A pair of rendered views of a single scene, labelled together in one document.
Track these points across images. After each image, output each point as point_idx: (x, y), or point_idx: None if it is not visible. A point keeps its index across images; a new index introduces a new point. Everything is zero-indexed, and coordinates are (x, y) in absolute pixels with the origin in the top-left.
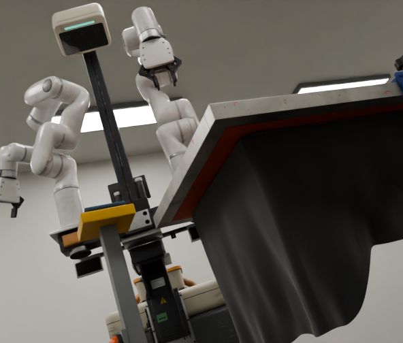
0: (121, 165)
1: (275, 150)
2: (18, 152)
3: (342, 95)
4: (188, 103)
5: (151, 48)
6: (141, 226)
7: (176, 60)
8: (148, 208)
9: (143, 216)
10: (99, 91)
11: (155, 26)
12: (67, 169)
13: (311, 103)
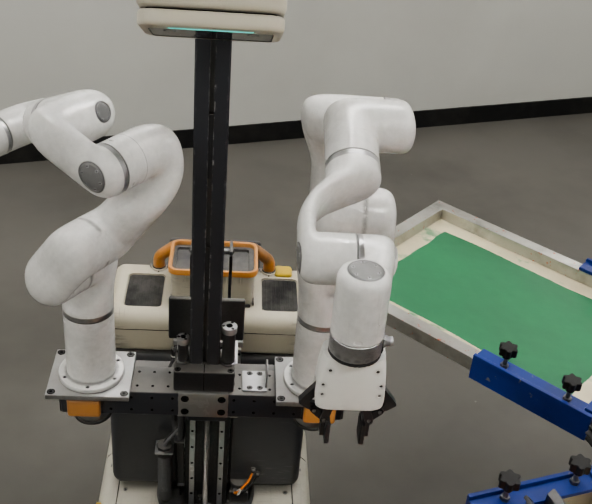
0: (207, 297)
1: None
2: None
3: None
4: (389, 230)
5: (346, 379)
6: (207, 416)
7: (386, 402)
8: (229, 391)
9: (216, 403)
10: (208, 127)
11: (379, 336)
12: (99, 283)
13: None
